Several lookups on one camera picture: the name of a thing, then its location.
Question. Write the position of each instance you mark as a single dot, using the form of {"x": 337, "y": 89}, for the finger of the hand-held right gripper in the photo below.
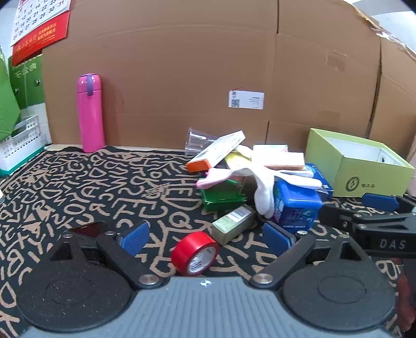
{"x": 338, "y": 216}
{"x": 380, "y": 201}

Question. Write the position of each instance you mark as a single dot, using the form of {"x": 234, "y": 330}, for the light green box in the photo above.
{"x": 364, "y": 178}

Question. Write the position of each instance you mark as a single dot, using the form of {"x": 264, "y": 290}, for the blue flat pack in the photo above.
{"x": 321, "y": 178}

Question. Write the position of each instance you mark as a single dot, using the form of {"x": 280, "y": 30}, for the blue box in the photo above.
{"x": 295, "y": 208}

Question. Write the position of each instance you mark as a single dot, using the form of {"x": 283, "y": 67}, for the beige packet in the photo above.
{"x": 279, "y": 161}

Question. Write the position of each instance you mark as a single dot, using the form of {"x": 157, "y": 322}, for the white glove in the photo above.
{"x": 265, "y": 195}

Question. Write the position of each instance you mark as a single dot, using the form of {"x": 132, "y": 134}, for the yellow sticky note pad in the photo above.
{"x": 235, "y": 161}

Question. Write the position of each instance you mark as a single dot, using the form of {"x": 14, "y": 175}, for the pastel flat packet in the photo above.
{"x": 269, "y": 148}

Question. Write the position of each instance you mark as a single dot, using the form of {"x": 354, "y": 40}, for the dark glossy flat object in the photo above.
{"x": 91, "y": 229}

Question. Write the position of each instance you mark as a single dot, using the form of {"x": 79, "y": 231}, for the white label sticker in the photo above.
{"x": 246, "y": 100}

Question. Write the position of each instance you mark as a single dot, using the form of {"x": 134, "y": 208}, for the white plastic basket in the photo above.
{"x": 22, "y": 143}

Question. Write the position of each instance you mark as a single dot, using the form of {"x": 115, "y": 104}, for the pink thermos bottle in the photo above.
{"x": 90, "y": 117}

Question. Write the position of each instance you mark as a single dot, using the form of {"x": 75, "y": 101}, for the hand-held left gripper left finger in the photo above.
{"x": 135, "y": 240}

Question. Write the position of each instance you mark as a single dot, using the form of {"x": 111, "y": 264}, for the green paper bag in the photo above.
{"x": 7, "y": 104}

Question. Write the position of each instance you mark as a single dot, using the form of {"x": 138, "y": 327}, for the red and white wall calendar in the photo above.
{"x": 39, "y": 42}

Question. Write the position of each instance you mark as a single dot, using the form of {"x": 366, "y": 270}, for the orange and white box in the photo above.
{"x": 214, "y": 151}

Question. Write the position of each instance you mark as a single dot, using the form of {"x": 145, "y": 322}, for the red tape roll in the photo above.
{"x": 188, "y": 252}

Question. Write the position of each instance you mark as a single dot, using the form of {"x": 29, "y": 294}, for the clear plastic cup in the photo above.
{"x": 195, "y": 139}

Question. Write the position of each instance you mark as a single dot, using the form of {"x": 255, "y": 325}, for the black letter-patterned mat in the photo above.
{"x": 97, "y": 188}

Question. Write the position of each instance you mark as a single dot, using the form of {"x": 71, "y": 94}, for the pink cloth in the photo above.
{"x": 208, "y": 182}

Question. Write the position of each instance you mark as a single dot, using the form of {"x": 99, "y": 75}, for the small olive box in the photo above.
{"x": 230, "y": 227}

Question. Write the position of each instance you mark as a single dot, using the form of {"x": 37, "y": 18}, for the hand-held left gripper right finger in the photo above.
{"x": 276, "y": 239}

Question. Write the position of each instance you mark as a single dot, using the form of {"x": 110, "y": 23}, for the large cardboard box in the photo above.
{"x": 195, "y": 65}

